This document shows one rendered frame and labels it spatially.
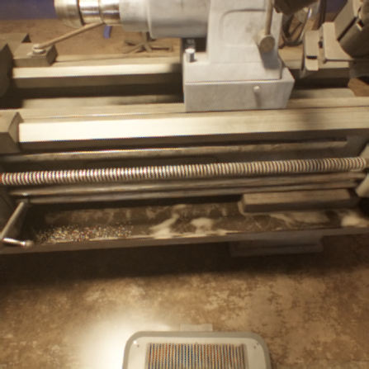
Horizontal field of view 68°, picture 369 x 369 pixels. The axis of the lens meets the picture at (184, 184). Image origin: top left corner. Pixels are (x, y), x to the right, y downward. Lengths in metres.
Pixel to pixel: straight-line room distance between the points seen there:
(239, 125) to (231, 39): 0.24
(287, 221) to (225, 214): 0.26
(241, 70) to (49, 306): 1.32
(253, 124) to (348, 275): 1.06
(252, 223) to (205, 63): 0.65
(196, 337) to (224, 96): 0.85
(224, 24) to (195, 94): 0.20
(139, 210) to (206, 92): 0.57
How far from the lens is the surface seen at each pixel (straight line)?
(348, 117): 1.04
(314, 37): 0.56
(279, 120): 0.94
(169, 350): 1.14
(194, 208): 1.19
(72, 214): 1.27
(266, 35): 0.87
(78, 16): 0.94
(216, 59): 0.89
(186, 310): 1.44
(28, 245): 1.05
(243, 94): 0.93
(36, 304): 1.61
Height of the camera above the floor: 1.39
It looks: 51 degrees down
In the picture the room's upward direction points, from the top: straight up
